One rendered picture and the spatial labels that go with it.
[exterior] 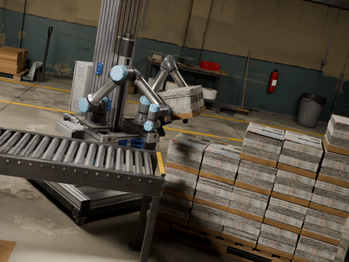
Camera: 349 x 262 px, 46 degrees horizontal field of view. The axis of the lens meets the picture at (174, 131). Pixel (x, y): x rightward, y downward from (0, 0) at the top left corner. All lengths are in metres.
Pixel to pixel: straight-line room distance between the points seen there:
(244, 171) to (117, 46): 1.48
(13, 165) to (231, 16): 8.00
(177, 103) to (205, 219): 0.98
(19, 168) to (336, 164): 2.17
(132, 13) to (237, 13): 6.56
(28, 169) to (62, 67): 7.41
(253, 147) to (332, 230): 0.85
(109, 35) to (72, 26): 6.22
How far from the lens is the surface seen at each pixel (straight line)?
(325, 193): 3.31
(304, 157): 3.22
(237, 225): 3.43
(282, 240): 3.45
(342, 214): 3.36
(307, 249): 3.47
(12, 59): 9.00
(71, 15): 9.80
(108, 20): 3.64
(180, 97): 3.20
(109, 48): 3.59
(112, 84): 3.14
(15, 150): 2.71
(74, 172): 2.56
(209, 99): 9.41
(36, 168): 2.59
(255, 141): 3.21
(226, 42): 10.00
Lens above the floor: 1.72
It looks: 14 degrees down
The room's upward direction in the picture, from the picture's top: 12 degrees clockwise
